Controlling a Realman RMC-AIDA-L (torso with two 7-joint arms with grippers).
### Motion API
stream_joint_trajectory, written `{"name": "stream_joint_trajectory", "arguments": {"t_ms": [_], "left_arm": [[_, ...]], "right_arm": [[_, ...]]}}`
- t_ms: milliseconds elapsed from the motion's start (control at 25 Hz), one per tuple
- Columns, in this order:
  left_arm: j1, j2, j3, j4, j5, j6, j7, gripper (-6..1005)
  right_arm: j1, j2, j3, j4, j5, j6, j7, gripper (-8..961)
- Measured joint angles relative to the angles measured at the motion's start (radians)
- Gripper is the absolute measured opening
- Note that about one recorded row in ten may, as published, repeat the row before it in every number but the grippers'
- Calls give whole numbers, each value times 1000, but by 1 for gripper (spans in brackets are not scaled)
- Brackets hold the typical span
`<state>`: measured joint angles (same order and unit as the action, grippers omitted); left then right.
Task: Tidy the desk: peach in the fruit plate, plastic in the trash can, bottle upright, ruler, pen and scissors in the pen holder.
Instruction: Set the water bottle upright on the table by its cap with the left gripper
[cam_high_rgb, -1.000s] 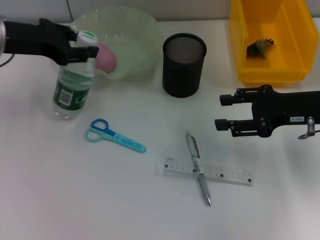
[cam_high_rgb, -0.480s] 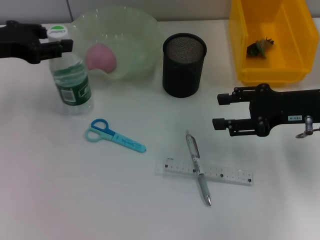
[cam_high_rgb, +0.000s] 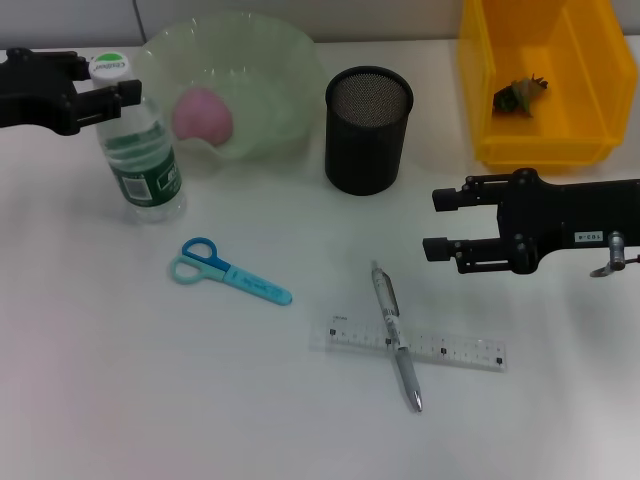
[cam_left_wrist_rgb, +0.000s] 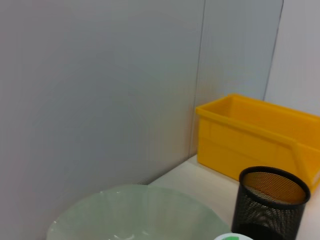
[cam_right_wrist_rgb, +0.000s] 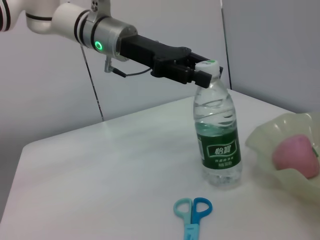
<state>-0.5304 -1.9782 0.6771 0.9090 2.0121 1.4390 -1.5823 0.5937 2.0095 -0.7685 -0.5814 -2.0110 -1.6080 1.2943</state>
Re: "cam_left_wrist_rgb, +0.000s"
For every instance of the clear water bottle green label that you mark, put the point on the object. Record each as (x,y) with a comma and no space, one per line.
(232,237)

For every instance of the black mesh pen holder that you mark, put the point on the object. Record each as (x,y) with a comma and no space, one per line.
(265,217)

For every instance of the pale green glass fruit plate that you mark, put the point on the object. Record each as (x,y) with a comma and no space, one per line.
(137,215)

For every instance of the yellow plastic bin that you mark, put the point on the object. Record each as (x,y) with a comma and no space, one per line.
(237,142)

